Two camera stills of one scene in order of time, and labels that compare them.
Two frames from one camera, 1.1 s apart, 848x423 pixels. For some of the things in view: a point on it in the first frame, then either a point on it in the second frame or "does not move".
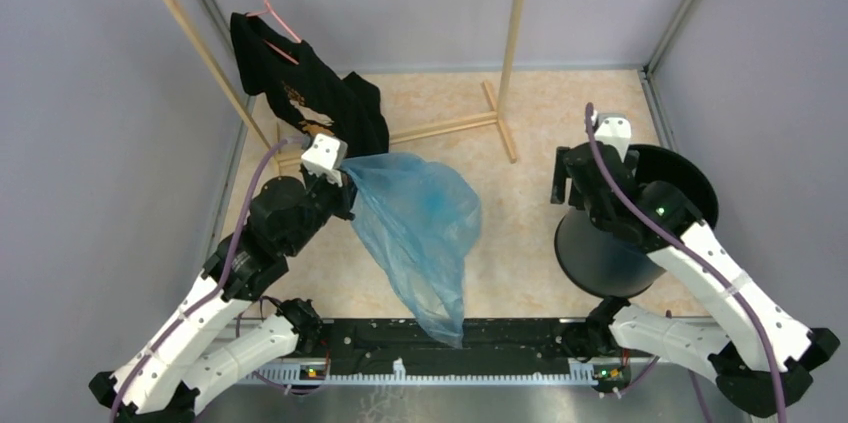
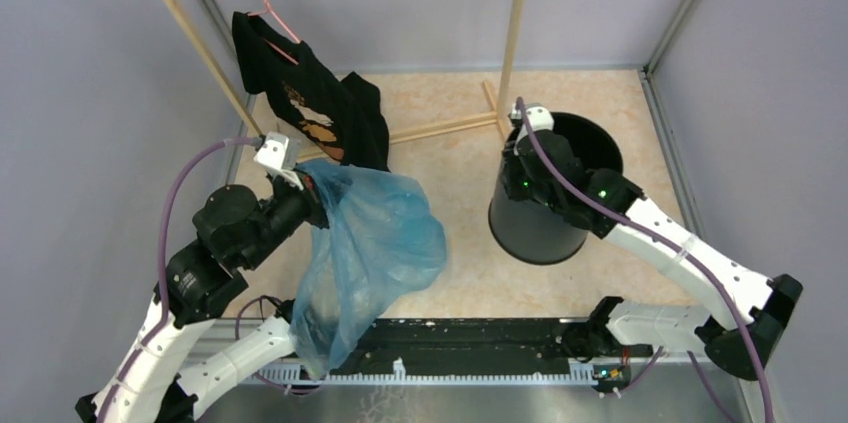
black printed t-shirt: [308, 88] does not move
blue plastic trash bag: [425, 220] → [382, 231]
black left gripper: [346, 194] → [319, 214]
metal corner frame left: [252, 101] does not move
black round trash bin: [608, 265] → [540, 234]
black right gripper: [558, 195] → [510, 163]
